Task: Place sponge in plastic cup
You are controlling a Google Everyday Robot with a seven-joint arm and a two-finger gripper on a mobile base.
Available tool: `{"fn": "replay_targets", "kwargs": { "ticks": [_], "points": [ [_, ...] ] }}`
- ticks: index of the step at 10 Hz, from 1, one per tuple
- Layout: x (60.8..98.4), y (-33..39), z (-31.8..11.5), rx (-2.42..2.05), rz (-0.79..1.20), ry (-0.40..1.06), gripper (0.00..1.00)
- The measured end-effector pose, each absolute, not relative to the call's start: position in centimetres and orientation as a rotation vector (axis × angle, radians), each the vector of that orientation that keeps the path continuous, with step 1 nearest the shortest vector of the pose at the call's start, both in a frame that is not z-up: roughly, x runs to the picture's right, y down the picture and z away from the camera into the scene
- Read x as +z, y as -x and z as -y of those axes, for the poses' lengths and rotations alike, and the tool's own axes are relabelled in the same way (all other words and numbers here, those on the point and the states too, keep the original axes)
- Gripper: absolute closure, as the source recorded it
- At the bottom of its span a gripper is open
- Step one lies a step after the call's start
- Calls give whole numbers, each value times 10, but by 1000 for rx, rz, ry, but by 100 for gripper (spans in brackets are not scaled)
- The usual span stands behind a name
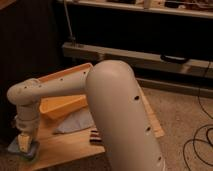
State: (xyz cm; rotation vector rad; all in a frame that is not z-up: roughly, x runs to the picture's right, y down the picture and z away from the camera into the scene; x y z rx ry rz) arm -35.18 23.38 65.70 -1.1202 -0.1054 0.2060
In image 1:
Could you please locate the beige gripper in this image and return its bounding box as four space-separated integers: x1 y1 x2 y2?
15 118 39 135

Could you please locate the yellow sponge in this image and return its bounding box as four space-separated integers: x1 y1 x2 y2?
18 133 33 153

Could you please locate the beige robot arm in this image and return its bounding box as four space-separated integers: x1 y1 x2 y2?
7 60 166 171

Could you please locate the blue cloth under sponge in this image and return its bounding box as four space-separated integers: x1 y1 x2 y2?
7 137 40 160

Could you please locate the orange plastic tray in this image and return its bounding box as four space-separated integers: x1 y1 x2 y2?
40 95 87 120

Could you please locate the wooden table board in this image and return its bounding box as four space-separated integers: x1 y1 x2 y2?
13 62 166 171

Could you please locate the light blue cloth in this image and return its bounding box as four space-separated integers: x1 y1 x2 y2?
53 107 94 134

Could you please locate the dark striped small object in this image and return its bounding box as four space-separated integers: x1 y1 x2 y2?
89 130 102 145

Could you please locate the metal rod stand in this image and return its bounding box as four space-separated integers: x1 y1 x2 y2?
63 0 80 47

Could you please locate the low wooden shelf beam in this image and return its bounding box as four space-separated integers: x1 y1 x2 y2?
62 42 213 79

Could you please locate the upper shelf board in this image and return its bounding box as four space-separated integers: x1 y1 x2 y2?
57 0 213 19

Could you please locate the black handle on shelf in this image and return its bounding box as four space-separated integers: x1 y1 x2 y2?
160 55 189 64

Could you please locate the black cable on floor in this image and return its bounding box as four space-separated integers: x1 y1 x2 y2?
182 59 213 171

